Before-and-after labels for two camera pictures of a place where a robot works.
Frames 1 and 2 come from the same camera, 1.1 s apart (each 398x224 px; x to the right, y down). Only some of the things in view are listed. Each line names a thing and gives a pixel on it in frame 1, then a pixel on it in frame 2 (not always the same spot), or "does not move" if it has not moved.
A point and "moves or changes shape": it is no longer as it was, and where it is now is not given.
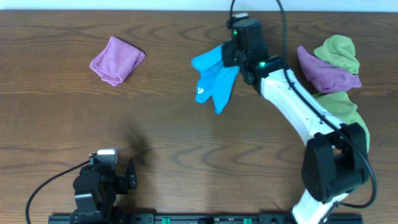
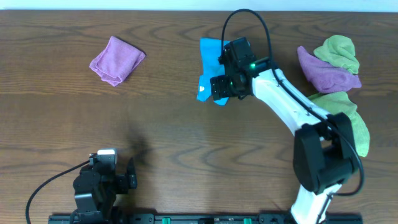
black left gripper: x=127 y=183 does not move
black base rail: x=198 y=218 does not move
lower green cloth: x=340 y=105 does not move
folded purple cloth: x=117 y=61 does not move
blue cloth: x=216 y=79 moves or changes shape
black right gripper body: x=231 y=56 to x=226 y=87
